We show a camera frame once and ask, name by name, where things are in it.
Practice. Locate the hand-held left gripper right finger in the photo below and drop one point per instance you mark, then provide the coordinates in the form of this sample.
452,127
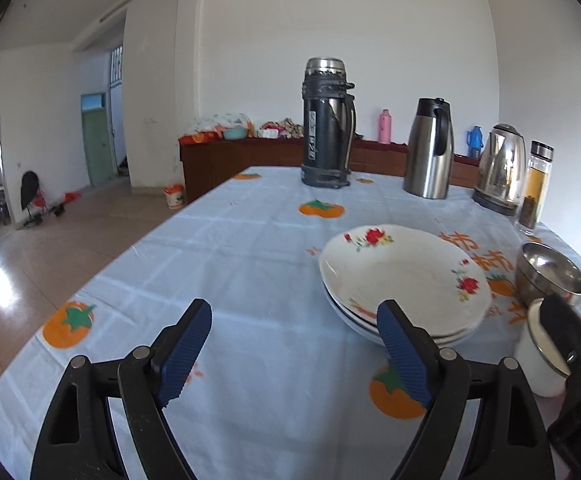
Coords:
403,355

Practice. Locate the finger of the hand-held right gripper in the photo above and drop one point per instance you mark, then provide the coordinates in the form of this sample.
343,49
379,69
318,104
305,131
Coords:
570,340

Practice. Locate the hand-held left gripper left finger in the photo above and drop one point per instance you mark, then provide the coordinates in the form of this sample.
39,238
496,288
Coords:
185,355

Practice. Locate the blue pattern plate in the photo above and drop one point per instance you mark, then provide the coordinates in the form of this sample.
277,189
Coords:
365,332

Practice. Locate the white enamel bowl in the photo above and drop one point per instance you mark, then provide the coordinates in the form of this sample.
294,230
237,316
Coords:
530,360

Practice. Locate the stainless steel bowl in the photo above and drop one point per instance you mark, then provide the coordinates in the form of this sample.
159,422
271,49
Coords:
545,270

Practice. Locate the pink floral rim plate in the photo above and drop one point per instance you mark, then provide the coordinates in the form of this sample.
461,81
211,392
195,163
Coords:
353,308

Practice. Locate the red flower white plate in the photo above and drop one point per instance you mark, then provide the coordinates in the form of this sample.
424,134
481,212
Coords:
400,275

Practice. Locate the persimmon print tablecloth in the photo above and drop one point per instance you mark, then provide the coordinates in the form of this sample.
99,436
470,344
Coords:
220,240

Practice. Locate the glass tea bottle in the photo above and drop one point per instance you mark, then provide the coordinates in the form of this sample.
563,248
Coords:
535,185

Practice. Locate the white red bucket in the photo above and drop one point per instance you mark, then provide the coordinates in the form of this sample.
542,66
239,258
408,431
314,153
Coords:
174,197

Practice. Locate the steel electric kettle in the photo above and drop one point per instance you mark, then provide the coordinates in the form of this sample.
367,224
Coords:
500,170

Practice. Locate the red plastic item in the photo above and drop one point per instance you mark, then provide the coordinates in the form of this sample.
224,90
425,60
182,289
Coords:
73,195

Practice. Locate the steel thermal carafe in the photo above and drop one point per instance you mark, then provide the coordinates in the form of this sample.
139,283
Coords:
423,160

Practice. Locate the dark wooden sideboard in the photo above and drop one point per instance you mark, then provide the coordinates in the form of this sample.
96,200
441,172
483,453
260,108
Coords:
230,160

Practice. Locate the blue thermos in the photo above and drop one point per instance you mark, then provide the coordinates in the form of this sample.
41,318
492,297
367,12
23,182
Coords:
475,142

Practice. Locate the red printed box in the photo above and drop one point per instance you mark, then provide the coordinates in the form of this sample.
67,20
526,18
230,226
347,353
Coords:
198,137

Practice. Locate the black chair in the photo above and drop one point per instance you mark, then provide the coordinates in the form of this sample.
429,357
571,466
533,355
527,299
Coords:
30,190

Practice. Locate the teal basin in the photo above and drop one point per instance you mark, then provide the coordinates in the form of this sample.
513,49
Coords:
234,133

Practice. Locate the green door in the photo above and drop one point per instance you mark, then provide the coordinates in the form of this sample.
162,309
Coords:
98,145

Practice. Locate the pink thermos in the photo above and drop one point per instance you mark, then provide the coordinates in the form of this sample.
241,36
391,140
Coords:
385,127

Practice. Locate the mesh food cover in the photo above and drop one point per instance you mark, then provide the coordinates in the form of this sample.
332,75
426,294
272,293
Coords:
218,120

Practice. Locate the black vacuum flask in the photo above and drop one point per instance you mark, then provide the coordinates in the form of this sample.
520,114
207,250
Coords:
323,130

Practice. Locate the colourful cloth pile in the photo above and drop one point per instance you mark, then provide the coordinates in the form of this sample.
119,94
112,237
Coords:
283,129

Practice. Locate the fluorescent tube light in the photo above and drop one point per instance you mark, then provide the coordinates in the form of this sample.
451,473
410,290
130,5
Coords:
123,5

